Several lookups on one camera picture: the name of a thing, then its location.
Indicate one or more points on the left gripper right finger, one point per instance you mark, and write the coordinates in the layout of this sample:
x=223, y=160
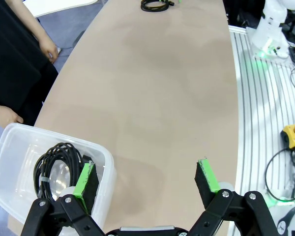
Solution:
x=231, y=216

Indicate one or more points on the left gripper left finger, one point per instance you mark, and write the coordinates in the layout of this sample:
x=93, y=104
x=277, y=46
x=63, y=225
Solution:
x=64, y=216

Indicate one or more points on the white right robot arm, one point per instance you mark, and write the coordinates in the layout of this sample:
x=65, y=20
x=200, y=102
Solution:
x=270, y=22

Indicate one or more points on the person's left forearm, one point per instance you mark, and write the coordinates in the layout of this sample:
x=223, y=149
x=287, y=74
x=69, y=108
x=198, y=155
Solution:
x=30, y=20

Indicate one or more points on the person's right hand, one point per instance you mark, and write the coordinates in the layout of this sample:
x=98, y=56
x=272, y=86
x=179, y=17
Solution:
x=5, y=115

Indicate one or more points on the person's left hand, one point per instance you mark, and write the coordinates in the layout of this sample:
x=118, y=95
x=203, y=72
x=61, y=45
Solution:
x=49, y=49

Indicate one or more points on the clear plastic storage container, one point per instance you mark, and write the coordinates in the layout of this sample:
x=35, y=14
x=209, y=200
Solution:
x=19, y=137

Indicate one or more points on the white table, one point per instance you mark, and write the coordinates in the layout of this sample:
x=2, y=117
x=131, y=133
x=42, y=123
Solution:
x=64, y=5

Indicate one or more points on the white ribbed base platform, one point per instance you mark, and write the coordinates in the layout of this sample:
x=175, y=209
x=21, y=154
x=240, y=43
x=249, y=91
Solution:
x=255, y=98

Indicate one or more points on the person in black T-shirt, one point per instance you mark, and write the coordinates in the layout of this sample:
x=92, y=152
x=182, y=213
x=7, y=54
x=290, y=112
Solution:
x=5, y=61

